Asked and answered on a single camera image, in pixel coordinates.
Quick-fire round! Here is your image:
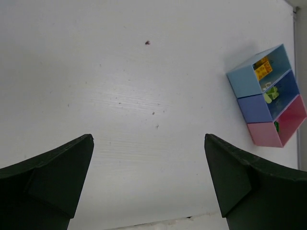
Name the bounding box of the orange square lego brick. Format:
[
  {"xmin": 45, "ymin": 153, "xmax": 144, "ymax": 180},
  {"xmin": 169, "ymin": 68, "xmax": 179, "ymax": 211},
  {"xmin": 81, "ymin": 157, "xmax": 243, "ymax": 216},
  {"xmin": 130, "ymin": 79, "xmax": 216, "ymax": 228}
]
[{"xmin": 253, "ymin": 56, "xmax": 268, "ymax": 69}]

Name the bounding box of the orange long lego brick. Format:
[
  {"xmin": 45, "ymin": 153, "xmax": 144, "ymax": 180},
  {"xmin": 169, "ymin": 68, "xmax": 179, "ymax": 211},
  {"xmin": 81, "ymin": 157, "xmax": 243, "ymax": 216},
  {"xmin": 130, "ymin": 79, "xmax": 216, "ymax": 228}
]
[{"xmin": 255, "ymin": 61, "xmax": 272, "ymax": 81}]

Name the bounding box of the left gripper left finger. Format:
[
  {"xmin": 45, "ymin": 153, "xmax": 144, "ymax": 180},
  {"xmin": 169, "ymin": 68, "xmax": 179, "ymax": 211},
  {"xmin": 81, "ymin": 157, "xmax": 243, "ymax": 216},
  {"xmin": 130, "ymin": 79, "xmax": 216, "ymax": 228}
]
[{"xmin": 0, "ymin": 134, "xmax": 94, "ymax": 230}]

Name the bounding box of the blue container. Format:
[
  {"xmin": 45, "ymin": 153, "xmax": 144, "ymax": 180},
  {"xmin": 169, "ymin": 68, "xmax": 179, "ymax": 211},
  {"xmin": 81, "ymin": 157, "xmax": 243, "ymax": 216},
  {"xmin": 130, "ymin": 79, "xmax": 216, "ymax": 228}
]
[{"xmin": 226, "ymin": 44, "xmax": 292, "ymax": 98}]

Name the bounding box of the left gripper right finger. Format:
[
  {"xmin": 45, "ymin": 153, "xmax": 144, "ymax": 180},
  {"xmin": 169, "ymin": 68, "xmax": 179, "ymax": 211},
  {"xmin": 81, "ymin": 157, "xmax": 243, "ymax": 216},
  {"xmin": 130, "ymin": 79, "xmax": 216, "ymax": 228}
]
[{"xmin": 204, "ymin": 134, "xmax": 307, "ymax": 230}]

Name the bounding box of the small green lego brick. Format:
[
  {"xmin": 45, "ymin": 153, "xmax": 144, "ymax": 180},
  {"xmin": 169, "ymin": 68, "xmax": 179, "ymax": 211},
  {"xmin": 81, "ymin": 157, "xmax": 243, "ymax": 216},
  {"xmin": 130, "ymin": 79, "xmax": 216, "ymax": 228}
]
[{"xmin": 274, "ymin": 121, "xmax": 280, "ymax": 133}]

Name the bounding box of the lime lego brick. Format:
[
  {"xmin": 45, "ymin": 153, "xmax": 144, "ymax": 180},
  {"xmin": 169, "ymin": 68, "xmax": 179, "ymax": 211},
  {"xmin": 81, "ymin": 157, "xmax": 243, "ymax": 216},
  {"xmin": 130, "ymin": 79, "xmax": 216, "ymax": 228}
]
[
  {"xmin": 263, "ymin": 93, "xmax": 272, "ymax": 104},
  {"xmin": 266, "ymin": 86, "xmax": 279, "ymax": 100}
]

